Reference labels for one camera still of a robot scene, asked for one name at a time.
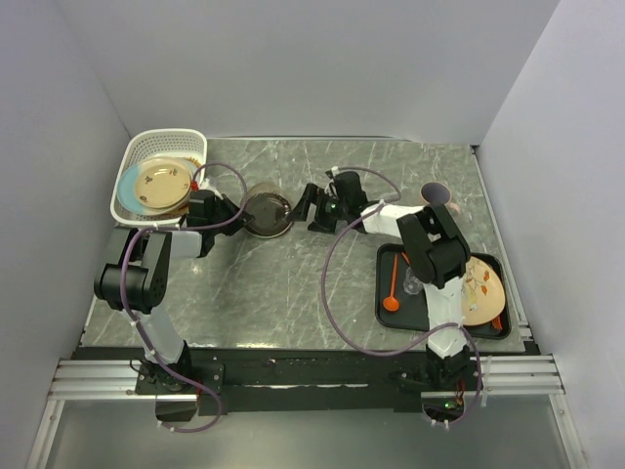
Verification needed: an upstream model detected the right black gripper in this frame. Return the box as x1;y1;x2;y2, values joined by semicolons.
287;183;350;234

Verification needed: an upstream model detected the black round plate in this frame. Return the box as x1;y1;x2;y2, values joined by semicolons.
245;182;293;238

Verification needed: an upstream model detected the yellow round plate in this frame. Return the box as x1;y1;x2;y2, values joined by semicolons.
134;157;192;209

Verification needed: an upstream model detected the cream plate with blue leaves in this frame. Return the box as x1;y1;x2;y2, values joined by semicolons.
115;163;190;217

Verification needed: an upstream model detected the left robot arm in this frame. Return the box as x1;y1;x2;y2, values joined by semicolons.
94;190;254;393

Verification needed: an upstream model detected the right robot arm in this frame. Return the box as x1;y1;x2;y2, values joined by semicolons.
288;167;471;389

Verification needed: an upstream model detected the white perforated plastic bin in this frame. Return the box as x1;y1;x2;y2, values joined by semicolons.
109;128;208;227

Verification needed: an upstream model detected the orange plastic spoon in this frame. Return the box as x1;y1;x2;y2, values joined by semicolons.
383;253;399;313

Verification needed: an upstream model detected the clear plastic cup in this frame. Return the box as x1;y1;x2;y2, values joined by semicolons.
402;267;423;296

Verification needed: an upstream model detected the black plastic tray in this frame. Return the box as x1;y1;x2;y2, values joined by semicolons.
375;243;512;340

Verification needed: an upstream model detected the pink mug purple inside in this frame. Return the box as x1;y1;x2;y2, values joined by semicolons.
420;182;461;215

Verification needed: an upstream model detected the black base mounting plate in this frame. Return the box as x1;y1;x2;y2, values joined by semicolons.
130;349;481;421

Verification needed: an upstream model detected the tan oval plate on tray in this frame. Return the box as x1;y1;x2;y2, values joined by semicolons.
461;256;506;326

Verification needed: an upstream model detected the aluminium rail frame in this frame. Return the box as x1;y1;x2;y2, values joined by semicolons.
28;342;588;468

